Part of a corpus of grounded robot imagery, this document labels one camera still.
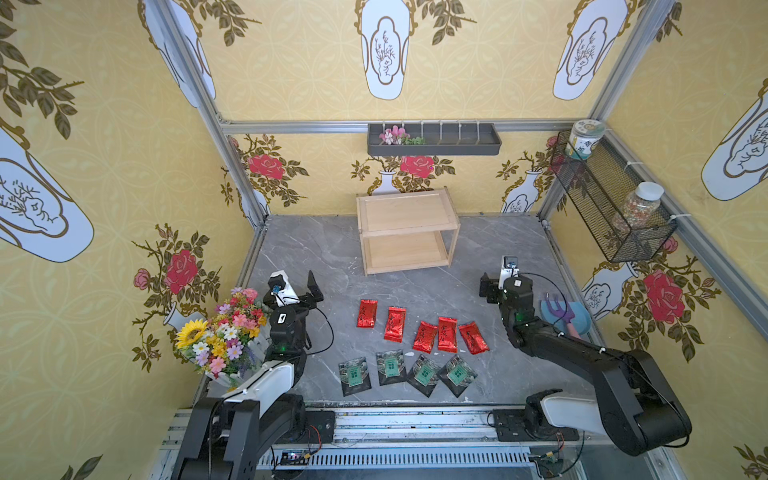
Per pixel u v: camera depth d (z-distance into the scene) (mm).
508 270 753
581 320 924
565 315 946
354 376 817
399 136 880
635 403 423
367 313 924
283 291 700
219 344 712
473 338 866
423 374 817
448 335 878
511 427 729
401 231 882
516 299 673
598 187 902
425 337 875
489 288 806
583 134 848
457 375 817
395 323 901
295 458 731
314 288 769
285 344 641
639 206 652
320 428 733
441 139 924
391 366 836
